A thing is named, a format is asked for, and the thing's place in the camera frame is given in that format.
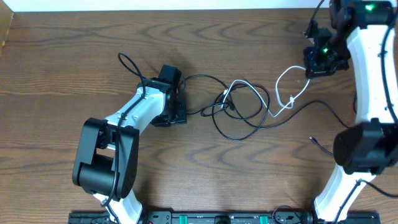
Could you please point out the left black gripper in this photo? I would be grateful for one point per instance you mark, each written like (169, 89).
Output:
(181, 119)

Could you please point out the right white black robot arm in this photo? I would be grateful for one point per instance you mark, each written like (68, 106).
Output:
(361, 36)

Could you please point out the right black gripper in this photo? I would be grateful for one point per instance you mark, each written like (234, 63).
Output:
(314, 69)

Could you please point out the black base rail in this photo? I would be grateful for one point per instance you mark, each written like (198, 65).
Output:
(165, 217)

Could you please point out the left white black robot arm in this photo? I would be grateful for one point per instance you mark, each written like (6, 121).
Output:
(106, 159)

